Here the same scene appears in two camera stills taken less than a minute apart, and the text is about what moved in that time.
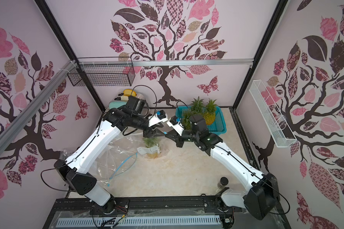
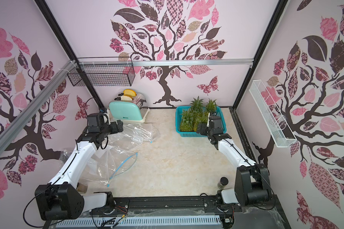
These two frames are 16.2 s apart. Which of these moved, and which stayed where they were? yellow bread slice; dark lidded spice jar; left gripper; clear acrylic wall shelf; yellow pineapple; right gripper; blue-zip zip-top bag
Moved: right gripper; left gripper
Stayed: blue-zip zip-top bag; yellow bread slice; yellow pineapple; dark lidded spice jar; clear acrylic wall shelf
